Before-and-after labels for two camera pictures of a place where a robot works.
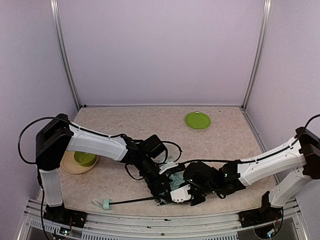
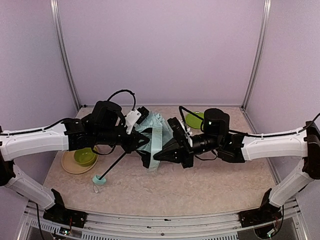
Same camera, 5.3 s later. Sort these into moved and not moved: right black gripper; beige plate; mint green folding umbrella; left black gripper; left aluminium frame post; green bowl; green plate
Moved: mint green folding umbrella; left black gripper; right black gripper
Not moved: green bowl; beige plate; left aluminium frame post; green plate
